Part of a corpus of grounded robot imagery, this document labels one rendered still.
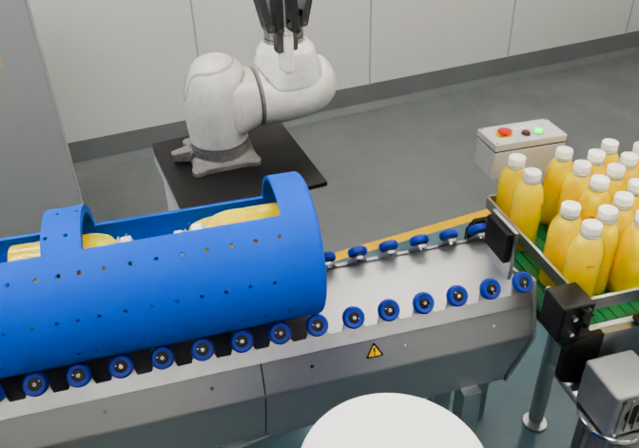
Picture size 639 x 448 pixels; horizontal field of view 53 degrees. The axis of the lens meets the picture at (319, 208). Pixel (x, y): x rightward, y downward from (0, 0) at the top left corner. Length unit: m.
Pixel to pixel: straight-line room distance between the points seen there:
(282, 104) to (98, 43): 2.31
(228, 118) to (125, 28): 2.28
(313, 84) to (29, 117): 1.27
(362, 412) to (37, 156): 1.90
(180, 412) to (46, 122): 1.54
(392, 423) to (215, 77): 0.92
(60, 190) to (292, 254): 1.72
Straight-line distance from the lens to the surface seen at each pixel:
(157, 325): 1.16
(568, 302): 1.34
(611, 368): 1.44
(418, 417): 1.04
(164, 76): 3.96
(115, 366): 1.26
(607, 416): 1.44
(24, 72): 2.53
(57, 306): 1.14
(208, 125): 1.62
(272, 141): 1.79
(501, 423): 2.41
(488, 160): 1.69
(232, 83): 1.59
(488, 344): 1.45
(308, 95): 1.66
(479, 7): 4.77
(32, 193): 2.73
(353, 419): 1.03
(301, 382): 1.33
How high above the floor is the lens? 1.84
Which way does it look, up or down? 33 degrees down
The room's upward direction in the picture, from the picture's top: 2 degrees counter-clockwise
